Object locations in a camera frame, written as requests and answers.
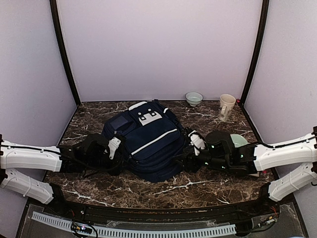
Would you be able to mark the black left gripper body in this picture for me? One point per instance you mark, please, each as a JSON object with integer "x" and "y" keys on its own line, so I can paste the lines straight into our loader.
{"x": 119, "y": 153}

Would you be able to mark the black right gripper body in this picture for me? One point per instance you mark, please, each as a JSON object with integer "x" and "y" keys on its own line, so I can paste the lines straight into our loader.
{"x": 216, "y": 163}

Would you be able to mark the navy blue student backpack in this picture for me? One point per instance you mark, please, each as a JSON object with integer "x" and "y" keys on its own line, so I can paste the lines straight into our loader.
{"x": 153, "y": 139}

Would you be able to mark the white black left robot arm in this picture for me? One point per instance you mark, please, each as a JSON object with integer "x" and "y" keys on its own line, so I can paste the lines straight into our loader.
{"x": 16, "y": 157}

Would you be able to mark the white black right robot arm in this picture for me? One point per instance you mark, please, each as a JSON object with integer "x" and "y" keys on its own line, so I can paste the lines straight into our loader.
{"x": 302, "y": 151}

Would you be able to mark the celadon bowl on plate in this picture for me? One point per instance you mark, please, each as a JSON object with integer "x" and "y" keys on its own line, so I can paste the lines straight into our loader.
{"x": 238, "y": 140}

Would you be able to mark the cream ceramic mug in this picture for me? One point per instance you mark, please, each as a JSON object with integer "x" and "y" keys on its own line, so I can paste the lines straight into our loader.
{"x": 227, "y": 103}

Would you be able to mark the celadon bowl at back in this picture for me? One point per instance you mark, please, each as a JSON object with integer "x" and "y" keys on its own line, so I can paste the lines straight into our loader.
{"x": 193, "y": 98}

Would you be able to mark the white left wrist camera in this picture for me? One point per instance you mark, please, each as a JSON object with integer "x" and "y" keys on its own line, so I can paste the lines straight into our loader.
{"x": 113, "y": 145}

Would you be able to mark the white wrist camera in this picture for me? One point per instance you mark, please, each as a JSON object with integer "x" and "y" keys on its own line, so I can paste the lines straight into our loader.
{"x": 195, "y": 140}
{"x": 113, "y": 145}

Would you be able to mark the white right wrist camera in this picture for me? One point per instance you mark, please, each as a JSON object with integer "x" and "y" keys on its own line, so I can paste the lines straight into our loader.
{"x": 195, "y": 140}

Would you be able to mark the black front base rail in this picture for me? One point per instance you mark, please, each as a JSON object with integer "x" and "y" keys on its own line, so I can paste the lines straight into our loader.
{"x": 239, "y": 213}

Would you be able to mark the grey slotted cable duct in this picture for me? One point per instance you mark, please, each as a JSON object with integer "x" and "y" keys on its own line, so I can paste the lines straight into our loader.
{"x": 130, "y": 230}

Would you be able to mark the black left frame post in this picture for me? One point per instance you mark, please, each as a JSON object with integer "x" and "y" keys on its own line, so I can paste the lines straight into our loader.
{"x": 63, "y": 53}

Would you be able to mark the black frame post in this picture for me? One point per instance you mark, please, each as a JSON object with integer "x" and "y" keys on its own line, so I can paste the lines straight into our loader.
{"x": 256, "y": 51}
{"x": 63, "y": 53}

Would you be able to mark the black right frame post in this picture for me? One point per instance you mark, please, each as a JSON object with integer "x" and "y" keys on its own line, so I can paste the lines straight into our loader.
{"x": 256, "y": 51}

